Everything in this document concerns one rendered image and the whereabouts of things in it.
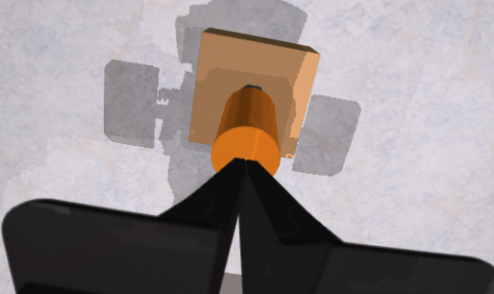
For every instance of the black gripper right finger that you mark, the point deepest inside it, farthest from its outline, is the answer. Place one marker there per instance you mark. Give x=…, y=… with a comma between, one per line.
x=285, y=250

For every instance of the tan square block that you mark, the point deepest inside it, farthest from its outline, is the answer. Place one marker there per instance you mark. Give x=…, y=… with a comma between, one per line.
x=229, y=61

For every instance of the orange cylinder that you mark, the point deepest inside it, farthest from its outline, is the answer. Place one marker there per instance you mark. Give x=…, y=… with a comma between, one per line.
x=248, y=130

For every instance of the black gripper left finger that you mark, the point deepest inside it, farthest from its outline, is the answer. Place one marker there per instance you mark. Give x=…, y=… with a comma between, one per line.
x=183, y=250

